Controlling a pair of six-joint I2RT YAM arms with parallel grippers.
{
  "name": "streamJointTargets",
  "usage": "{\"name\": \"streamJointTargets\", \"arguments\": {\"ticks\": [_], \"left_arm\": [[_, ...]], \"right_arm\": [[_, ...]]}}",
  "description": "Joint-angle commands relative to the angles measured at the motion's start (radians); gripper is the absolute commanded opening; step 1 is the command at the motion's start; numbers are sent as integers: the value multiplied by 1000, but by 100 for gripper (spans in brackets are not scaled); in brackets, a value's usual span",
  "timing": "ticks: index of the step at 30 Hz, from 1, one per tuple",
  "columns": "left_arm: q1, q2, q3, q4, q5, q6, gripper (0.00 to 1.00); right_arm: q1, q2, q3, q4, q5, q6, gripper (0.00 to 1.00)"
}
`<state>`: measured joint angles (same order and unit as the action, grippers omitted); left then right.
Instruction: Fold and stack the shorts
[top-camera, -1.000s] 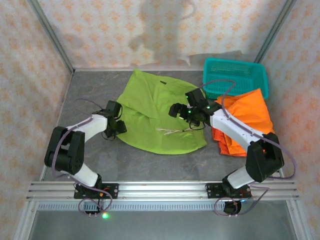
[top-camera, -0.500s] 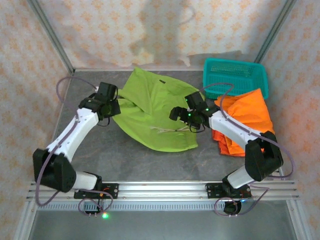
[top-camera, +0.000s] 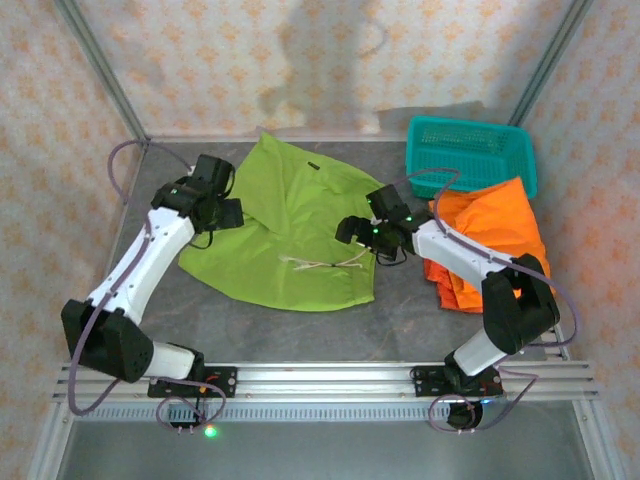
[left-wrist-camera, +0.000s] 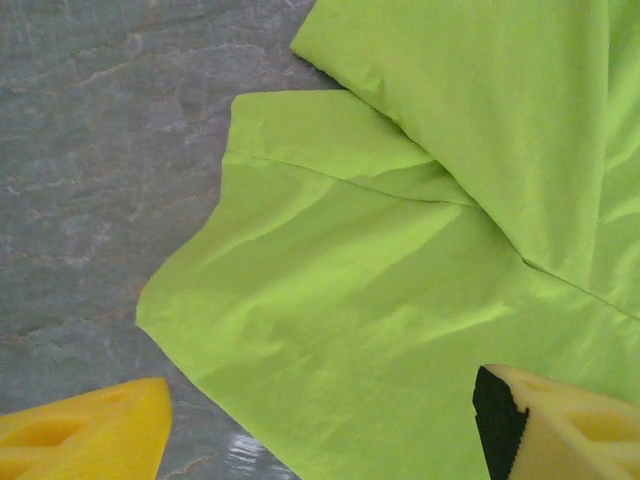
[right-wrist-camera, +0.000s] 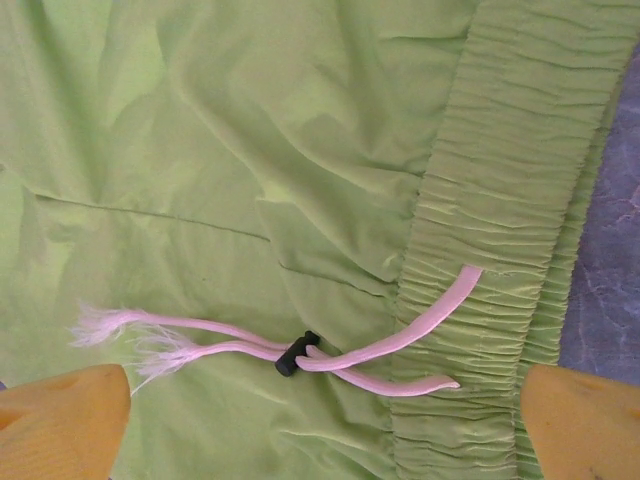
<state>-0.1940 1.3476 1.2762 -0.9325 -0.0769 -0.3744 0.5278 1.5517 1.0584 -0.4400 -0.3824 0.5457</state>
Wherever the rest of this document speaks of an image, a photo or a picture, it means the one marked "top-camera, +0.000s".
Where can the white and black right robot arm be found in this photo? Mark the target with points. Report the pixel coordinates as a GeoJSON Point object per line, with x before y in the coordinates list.
{"type": "Point", "coordinates": [450, 250]}

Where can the aluminium frame post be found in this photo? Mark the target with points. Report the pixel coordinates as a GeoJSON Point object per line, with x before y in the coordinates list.
{"type": "Point", "coordinates": [107, 70]}
{"type": "Point", "coordinates": [550, 60]}

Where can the small black connector box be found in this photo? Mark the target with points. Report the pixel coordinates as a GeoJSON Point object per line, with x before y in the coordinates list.
{"type": "Point", "coordinates": [181, 427]}

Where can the aluminium back frame bar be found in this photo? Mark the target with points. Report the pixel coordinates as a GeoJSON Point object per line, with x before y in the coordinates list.
{"type": "Point", "coordinates": [200, 138]}

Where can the light orange shorts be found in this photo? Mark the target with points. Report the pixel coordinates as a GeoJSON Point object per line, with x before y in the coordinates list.
{"type": "Point", "coordinates": [490, 220]}

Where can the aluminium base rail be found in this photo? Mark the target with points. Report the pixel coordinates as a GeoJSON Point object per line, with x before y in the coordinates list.
{"type": "Point", "coordinates": [325, 380]}

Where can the red-orange shorts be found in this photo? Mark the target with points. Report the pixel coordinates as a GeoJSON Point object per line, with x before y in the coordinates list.
{"type": "Point", "coordinates": [445, 285]}

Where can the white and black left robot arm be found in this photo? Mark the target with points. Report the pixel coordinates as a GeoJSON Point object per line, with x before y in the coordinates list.
{"type": "Point", "coordinates": [145, 255]}

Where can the aluminium side rail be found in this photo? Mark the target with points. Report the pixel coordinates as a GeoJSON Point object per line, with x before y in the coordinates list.
{"type": "Point", "coordinates": [116, 250]}
{"type": "Point", "coordinates": [557, 350]}

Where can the lime green shorts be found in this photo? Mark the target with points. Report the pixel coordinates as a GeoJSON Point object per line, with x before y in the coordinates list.
{"type": "Point", "coordinates": [300, 215]}

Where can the teal plastic basket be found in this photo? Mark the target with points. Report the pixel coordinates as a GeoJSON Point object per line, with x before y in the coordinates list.
{"type": "Point", "coordinates": [500, 150]}

